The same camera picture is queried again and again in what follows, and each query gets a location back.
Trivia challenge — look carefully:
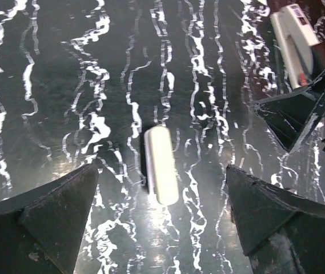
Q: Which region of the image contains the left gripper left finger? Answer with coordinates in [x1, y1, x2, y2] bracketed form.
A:
[0, 164, 98, 273]

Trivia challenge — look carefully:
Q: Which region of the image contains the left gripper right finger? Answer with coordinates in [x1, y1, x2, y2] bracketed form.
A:
[226, 165, 325, 273]

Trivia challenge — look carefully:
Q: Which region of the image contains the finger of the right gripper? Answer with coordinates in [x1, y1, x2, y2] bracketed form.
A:
[251, 69, 325, 153]

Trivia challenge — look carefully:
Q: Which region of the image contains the grey staple magazine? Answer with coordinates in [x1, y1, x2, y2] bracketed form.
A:
[270, 3, 320, 89]

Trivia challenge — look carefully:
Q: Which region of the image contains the white stapler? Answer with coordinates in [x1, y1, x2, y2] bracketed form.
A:
[144, 126, 179, 206]

